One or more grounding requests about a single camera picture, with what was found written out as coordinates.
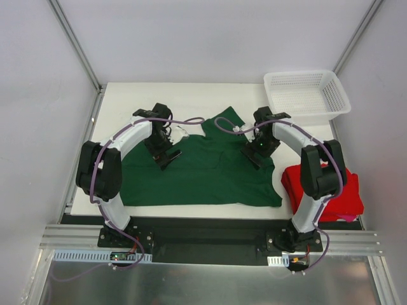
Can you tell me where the green t shirt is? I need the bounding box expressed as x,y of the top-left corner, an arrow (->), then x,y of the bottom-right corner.
120,119 -> 282,207

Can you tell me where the white plastic basket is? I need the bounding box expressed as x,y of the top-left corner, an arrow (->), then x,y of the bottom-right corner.
263,70 -> 351,126

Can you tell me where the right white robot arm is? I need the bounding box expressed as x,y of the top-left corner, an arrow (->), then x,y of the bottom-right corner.
242,106 -> 347,252

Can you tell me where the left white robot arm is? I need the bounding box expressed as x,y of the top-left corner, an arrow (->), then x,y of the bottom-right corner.
76,103 -> 181,247

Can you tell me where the red folded t shirt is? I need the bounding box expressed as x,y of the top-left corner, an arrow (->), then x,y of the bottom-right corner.
281,165 -> 364,222

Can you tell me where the pink folded t shirt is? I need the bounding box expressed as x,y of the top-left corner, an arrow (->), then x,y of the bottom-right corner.
337,214 -> 357,222

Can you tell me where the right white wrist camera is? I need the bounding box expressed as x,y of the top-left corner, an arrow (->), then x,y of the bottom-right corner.
233,124 -> 256,142

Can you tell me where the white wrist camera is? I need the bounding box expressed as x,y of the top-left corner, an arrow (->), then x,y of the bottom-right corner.
233,124 -> 256,142
169,126 -> 190,145

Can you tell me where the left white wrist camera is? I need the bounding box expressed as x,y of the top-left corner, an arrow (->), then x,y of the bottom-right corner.
169,126 -> 190,145

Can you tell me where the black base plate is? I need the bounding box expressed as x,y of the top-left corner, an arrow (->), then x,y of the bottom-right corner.
97,217 -> 322,266

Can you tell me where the right white cable duct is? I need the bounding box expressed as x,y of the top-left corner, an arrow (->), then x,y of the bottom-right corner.
267,254 -> 289,268

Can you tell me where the white cable duct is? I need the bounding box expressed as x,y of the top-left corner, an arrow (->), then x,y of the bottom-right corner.
53,250 -> 153,264
267,254 -> 289,268

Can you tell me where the aluminium frame rail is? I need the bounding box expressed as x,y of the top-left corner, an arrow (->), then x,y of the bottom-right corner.
39,224 -> 385,256

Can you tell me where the left white cable duct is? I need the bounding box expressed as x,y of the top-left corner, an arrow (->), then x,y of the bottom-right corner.
53,250 -> 153,264

